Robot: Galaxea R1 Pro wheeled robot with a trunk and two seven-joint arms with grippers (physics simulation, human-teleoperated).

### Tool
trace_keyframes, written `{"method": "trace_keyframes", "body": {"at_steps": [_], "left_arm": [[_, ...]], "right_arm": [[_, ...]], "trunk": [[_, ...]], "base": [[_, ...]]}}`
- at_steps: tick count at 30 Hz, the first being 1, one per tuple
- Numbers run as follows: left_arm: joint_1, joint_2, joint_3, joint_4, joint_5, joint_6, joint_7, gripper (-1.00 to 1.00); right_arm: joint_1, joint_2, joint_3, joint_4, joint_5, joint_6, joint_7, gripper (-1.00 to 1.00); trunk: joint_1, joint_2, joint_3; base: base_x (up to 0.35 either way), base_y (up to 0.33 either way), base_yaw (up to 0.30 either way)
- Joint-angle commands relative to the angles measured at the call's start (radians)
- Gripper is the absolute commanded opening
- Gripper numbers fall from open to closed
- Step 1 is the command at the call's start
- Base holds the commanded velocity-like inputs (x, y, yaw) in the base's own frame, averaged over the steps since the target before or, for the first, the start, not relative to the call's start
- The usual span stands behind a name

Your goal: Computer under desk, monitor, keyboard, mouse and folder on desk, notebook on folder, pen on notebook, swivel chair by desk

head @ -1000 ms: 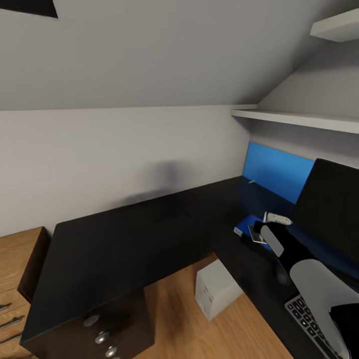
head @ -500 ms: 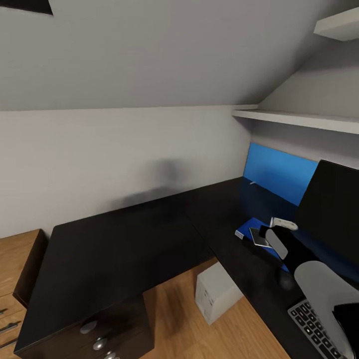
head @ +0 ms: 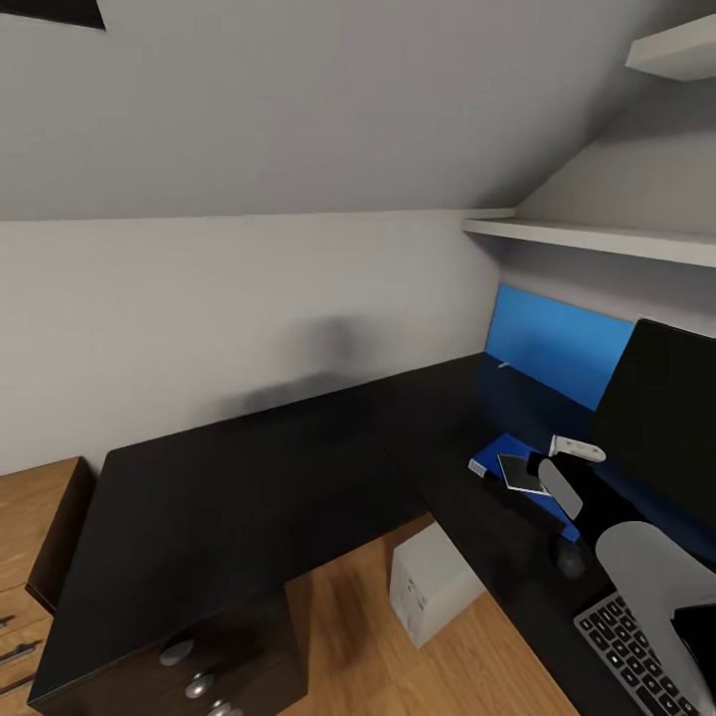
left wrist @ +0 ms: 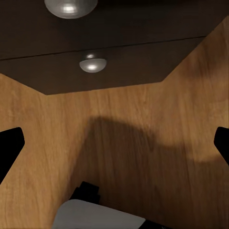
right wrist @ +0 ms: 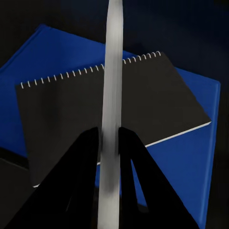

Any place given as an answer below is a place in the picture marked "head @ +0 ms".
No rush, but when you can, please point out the keyboard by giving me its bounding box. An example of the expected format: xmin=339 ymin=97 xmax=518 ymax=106
xmin=573 ymin=590 xmax=703 ymax=716

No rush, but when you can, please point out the mouse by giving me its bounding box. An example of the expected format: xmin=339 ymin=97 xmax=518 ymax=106
xmin=553 ymin=537 xmax=585 ymax=579

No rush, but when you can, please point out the folder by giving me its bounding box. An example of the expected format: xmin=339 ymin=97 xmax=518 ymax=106
xmin=468 ymin=433 xmax=580 ymax=545

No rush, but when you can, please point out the notebook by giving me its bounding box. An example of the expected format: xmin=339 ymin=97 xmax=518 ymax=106
xmin=497 ymin=453 xmax=545 ymax=494

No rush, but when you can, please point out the monitor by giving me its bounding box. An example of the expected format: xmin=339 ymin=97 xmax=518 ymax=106
xmin=582 ymin=318 xmax=716 ymax=574

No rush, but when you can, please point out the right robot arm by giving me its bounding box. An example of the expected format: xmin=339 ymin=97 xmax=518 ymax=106
xmin=526 ymin=435 xmax=716 ymax=716

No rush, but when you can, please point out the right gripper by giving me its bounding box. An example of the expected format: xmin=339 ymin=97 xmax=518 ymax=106
xmin=526 ymin=450 xmax=547 ymax=476

